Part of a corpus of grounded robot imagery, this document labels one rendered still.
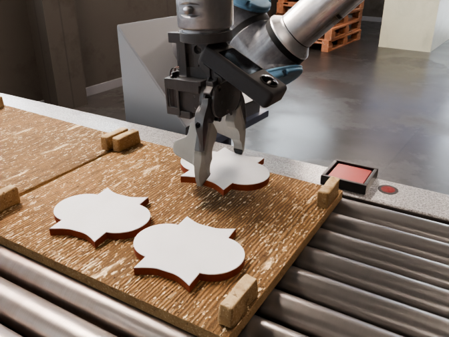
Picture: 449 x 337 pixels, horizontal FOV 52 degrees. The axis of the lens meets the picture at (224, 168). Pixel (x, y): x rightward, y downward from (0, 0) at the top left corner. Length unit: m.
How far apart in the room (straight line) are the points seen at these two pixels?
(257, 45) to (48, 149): 0.47
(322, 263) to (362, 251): 0.06
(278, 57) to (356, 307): 0.59
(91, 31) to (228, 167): 3.95
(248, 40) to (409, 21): 5.95
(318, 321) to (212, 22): 0.38
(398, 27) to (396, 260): 6.39
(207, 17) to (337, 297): 0.37
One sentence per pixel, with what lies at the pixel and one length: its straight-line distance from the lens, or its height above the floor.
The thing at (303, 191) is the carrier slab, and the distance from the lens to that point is 0.72.
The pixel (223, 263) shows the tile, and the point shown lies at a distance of 0.54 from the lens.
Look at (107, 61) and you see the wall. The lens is 4.73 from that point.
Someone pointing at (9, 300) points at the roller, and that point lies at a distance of 0.59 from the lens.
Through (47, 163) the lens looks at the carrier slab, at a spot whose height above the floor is 0.94.
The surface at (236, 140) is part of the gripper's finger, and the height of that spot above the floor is 1.01.
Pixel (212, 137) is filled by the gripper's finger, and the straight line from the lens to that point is 0.64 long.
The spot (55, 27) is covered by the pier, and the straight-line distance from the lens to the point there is 4.08.
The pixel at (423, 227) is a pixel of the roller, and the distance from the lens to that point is 0.72.
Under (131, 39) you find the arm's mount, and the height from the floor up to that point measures 1.08.
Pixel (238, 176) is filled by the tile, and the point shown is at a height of 0.98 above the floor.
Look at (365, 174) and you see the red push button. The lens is 0.82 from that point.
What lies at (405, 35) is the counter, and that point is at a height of 0.19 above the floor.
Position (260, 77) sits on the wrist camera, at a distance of 0.61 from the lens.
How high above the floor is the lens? 1.27
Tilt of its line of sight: 26 degrees down
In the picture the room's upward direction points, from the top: straight up
